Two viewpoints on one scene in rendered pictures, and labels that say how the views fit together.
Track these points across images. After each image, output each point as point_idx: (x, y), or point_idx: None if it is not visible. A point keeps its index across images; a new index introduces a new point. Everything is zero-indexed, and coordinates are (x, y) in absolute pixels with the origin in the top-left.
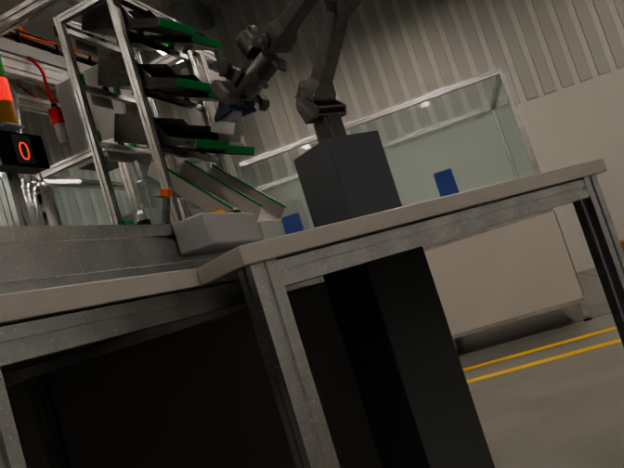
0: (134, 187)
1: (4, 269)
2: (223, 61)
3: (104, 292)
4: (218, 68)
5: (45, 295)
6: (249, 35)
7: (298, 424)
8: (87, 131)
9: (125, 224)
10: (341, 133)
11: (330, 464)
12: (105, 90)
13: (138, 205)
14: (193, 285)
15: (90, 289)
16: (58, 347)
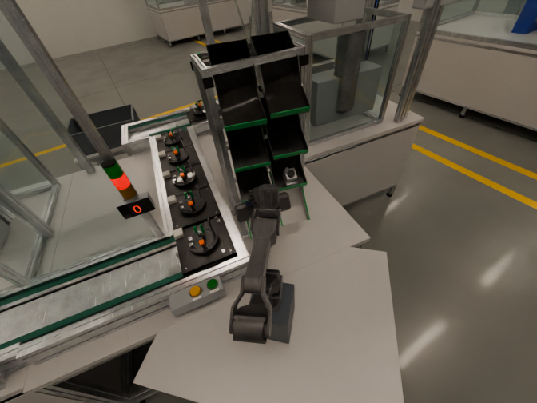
0: (309, 75)
1: (67, 345)
2: (247, 195)
3: (94, 363)
4: (246, 193)
5: (64, 376)
6: (262, 197)
7: None
8: (212, 138)
9: (196, 229)
10: None
11: None
12: None
13: (308, 89)
14: (153, 338)
15: (87, 365)
16: (78, 373)
